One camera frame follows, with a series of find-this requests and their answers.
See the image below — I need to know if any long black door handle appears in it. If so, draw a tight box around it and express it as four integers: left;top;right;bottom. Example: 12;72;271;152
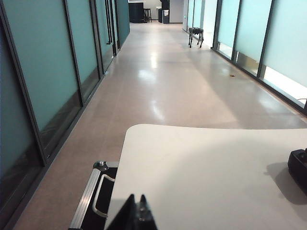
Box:
105;0;114;46

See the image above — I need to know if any black aluminium-edged flight case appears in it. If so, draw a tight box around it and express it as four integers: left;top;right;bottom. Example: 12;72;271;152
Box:
69;161;120;230

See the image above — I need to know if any black remote control with sticker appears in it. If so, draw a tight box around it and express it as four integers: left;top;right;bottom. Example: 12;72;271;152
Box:
287;148;307;189

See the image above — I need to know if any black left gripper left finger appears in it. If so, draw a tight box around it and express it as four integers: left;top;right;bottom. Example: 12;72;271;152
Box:
109;194;137;230

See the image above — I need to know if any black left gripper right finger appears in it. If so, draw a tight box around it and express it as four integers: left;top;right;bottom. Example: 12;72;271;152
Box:
137;194;159;230

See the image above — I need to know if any black quadruped robot dog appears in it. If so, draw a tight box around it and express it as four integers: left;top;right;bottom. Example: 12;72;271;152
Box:
188;27;205;48

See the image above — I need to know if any dark bar stool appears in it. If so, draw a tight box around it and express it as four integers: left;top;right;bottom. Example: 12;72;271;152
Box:
142;8;153;23

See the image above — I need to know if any black bin with white label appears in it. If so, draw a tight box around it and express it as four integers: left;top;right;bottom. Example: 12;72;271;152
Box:
158;9;170;24

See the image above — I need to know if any dark counter cabinet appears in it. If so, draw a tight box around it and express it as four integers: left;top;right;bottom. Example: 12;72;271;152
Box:
129;2;145;24

